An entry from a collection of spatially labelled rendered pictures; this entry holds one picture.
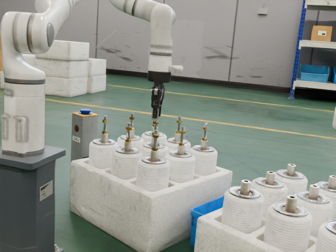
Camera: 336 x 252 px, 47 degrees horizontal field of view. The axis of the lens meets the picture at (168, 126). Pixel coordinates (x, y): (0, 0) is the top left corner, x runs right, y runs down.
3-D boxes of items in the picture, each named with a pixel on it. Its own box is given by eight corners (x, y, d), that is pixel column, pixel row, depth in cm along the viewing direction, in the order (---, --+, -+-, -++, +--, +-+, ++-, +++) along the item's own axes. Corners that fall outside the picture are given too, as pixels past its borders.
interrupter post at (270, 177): (271, 186, 100) (272, 174, 99) (262, 183, 101) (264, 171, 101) (275, 184, 101) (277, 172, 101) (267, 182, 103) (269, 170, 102)
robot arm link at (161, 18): (169, 55, 118) (173, 55, 126) (173, 3, 114) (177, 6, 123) (146, 54, 119) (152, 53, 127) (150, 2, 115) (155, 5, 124)
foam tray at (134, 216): (147, 258, 108) (152, 197, 104) (69, 210, 133) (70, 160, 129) (227, 219, 136) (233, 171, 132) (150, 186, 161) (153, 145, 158)
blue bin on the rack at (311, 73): (297, 78, 571) (299, 63, 567) (325, 80, 561) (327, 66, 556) (298, 80, 524) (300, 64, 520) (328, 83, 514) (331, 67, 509)
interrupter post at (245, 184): (246, 196, 91) (247, 183, 91) (237, 193, 93) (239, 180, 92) (251, 194, 93) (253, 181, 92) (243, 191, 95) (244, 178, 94)
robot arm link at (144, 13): (180, 11, 125) (141, -5, 126) (176, 8, 116) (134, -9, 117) (172, 32, 127) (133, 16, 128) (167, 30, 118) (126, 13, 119)
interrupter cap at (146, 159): (170, 160, 115) (170, 158, 115) (161, 167, 108) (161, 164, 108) (146, 156, 118) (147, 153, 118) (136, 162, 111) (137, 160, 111)
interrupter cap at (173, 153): (194, 159, 118) (194, 157, 118) (169, 158, 118) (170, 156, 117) (190, 152, 126) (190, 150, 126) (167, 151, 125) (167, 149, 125)
